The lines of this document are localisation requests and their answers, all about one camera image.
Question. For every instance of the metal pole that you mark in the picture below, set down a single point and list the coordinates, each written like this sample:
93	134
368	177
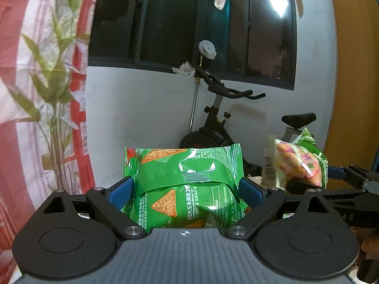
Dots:
194	100

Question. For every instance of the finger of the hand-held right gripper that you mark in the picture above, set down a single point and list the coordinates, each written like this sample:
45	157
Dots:
299	185
336	172

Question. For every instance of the pink and green snack packet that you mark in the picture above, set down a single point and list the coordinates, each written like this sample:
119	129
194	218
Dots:
299	159

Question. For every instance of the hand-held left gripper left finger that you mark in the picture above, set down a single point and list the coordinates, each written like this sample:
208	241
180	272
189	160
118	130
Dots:
121	192

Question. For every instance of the black exercise bike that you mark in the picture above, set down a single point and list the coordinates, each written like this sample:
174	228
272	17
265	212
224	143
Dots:
211	124

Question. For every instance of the red printed wall cloth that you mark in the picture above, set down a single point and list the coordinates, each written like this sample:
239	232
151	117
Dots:
35	94

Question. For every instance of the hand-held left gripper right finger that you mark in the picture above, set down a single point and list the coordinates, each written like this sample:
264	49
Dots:
251	190

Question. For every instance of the crumpled white rag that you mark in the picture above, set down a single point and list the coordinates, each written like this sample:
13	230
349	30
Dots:
185	68

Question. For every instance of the orange wooden board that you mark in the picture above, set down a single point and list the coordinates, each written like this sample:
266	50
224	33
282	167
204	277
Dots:
355	65

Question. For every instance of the white cloth on pole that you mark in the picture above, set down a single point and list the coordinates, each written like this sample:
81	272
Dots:
207	48

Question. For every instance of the green corn chip bag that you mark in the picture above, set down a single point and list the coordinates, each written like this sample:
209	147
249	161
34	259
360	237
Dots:
183	168

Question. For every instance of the dark framed window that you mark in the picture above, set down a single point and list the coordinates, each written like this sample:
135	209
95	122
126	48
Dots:
165	20

